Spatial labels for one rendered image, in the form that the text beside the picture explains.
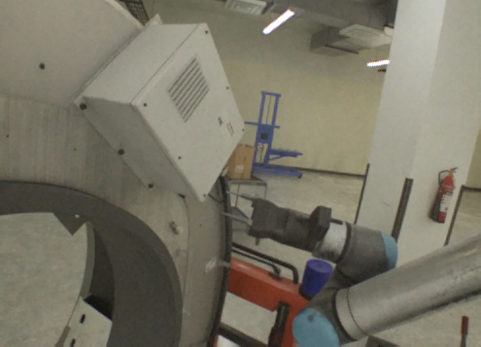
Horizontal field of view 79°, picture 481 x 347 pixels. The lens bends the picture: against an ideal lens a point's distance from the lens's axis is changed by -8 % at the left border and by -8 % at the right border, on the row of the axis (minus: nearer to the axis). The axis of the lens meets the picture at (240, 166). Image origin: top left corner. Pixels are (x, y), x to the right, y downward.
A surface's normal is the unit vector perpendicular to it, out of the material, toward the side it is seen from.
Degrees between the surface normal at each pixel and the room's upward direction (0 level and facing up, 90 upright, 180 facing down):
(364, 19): 90
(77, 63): 90
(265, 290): 90
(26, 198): 90
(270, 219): 48
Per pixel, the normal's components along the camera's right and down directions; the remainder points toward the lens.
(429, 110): 0.18, 0.21
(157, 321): -0.48, 0.11
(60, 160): 0.87, 0.22
